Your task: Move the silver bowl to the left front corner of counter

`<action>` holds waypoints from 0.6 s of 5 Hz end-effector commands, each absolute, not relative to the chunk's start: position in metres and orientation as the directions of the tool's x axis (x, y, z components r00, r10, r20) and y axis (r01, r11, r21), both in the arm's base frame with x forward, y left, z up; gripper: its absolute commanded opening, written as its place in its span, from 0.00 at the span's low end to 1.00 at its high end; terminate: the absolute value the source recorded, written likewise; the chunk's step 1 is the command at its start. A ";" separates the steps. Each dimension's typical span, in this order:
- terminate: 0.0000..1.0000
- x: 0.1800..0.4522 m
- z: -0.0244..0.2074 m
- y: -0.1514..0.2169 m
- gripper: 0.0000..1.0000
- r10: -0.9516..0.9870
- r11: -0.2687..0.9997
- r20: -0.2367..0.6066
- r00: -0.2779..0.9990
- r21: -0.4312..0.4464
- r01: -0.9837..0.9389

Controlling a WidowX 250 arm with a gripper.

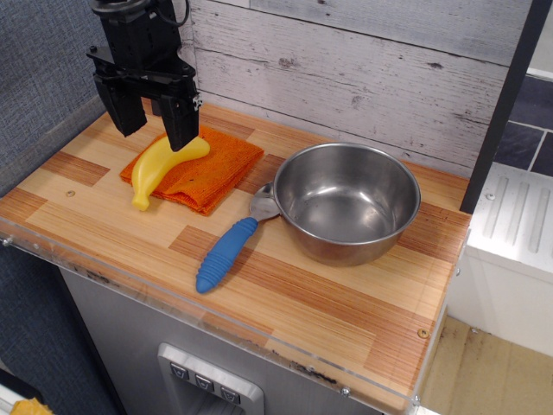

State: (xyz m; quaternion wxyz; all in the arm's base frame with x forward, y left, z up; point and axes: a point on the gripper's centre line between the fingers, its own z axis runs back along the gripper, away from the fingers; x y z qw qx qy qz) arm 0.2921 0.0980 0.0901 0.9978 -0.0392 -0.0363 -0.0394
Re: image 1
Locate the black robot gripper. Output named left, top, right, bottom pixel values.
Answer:
left=87, top=1, right=200, bottom=152

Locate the stainless steel pot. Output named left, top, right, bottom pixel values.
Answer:
left=273, top=143, right=422, bottom=266

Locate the yellow plastic banana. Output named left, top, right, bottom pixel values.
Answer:
left=131, top=135, right=211, bottom=211

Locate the orange folded cloth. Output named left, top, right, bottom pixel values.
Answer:
left=120, top=126, right=264, bottom=215

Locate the clear acrylic edge guard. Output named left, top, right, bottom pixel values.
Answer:
left=0, top=218, right=423, bottom=415

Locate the grey toy fridge cabinet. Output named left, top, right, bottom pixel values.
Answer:
left=61, top=271, right=375, bottom=414

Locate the silver dispenser button panel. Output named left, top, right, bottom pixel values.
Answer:
left=157, top=342, right=265, bottom=414

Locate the yellow object bottom left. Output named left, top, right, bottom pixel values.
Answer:
left=10, top=399, right=54, bottom=415

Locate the white ribbed side counter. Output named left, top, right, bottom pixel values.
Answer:
left=447, top=163, right=552, bottom=355

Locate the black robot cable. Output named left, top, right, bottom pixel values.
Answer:
left=149, top=0, right=192, bottom=28

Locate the blue handled metal spoon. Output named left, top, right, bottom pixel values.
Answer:
left=195, top=182, right=280, bottom=294

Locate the black right upright post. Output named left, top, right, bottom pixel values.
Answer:
left=460, top=0, right=552, bottom=214

